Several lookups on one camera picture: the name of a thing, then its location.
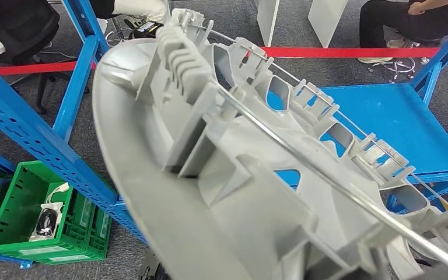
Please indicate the smartphone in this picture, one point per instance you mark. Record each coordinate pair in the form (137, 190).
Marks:
(146, 26)

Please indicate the open green plastic crate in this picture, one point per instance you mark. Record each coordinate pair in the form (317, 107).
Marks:
(11, 208)

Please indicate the grey plastic wheel cover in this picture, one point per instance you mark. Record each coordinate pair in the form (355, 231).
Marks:
(208, 212)

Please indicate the white table leg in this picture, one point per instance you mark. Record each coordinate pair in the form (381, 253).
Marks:
(267, 19)
(324, 19)

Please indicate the black office chair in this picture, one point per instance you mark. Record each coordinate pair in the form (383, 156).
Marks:
(23, 27)

